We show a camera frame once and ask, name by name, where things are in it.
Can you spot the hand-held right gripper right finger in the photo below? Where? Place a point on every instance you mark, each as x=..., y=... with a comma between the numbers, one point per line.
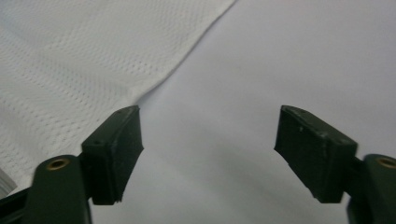
x=314, y=152

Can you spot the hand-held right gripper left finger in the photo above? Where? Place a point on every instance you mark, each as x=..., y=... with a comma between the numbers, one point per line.
x=110, y=158

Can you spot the white mesh cloth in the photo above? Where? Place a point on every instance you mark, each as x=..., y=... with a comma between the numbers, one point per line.
x=77, y=77

